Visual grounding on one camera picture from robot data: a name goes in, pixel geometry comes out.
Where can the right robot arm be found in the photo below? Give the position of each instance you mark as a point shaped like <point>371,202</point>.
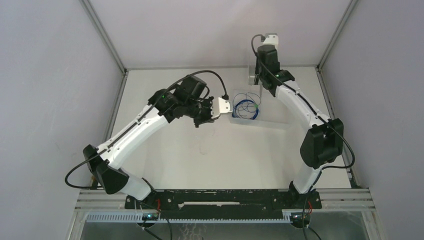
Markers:
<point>323,139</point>

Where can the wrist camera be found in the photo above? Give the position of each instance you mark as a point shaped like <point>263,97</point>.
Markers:
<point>270,39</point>
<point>220,106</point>

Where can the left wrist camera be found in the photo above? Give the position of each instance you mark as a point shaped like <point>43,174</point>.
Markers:
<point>220,106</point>

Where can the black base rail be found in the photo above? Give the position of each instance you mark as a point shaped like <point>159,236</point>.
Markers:
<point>225,202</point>

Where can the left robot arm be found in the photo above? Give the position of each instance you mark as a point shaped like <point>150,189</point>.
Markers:
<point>105,161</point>

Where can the white cable spool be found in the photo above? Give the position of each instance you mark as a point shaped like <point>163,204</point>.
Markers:
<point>253,76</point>

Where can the white slotted cable duct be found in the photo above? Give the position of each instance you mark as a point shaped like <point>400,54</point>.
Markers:
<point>153,217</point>

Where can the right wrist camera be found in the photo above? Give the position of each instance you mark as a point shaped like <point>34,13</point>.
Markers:
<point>270,39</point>

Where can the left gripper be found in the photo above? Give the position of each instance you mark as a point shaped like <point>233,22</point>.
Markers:
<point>208,118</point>

